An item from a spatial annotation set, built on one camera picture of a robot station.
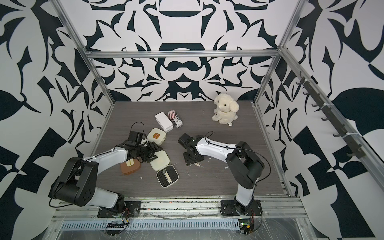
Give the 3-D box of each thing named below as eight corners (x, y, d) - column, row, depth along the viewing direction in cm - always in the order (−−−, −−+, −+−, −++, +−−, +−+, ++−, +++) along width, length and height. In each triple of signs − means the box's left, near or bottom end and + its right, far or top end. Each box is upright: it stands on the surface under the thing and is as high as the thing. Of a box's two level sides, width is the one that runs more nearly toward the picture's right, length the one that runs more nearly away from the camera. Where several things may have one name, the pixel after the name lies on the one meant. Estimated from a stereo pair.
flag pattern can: (176, 129, 105) (176, 126, 103) (166, 114, 113) (166, 111, 111) (184, 125, 107) (184, 123, 105) (174, 110, 115) (173, 108, 113)
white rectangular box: (165, 134, 104) (164, 129, 99) (155, 119, 112) (154, 114, 108) (174, 129, 106) (173, 125, 102) (164, 115, 114) (163, 110, 110)
